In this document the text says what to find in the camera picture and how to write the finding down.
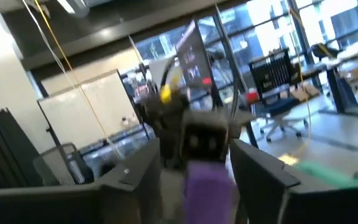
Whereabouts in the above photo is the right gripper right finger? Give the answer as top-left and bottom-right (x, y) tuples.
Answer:
(229, 139), (301, 224)

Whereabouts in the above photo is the dark screen on stand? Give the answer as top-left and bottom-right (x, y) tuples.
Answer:
(175, 19), (219, 93)

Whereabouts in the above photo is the white rolling whiteboard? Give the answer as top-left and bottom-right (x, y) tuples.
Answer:
(38, 68), (141, 152)

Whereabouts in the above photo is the teal translucent plastic bin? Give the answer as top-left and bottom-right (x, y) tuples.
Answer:
(295, 160), (358, 191)

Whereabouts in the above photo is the blue wooden block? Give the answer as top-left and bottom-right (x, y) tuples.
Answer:
(181, 161), (239, 224)

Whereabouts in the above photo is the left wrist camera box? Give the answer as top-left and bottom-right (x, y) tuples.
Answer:
(181, 111), (230, 163)

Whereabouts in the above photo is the red round object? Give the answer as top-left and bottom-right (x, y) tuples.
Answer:
(245, 90), (260, 105)

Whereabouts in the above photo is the white hanging cable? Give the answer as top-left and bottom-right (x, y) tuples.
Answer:
(21, 0), (126, 158)

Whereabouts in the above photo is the black blue office chair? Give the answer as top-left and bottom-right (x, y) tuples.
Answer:
(247, 48), (310, 143)

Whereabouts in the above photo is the dark tall cabinet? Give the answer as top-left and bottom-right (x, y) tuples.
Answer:
(0, 90), (43, 189)

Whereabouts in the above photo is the yellow-orange cable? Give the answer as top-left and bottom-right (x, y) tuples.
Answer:
(32, 0), (313, 156)

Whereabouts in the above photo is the black legged office desk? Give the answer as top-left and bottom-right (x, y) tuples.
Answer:
(300, 51), (358, 119)

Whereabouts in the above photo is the grey mesh office chair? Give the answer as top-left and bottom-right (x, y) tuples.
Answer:
(32, 142), (95, 187)

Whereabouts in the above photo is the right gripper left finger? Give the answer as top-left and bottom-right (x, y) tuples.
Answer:
(99, 138), (164, 224)

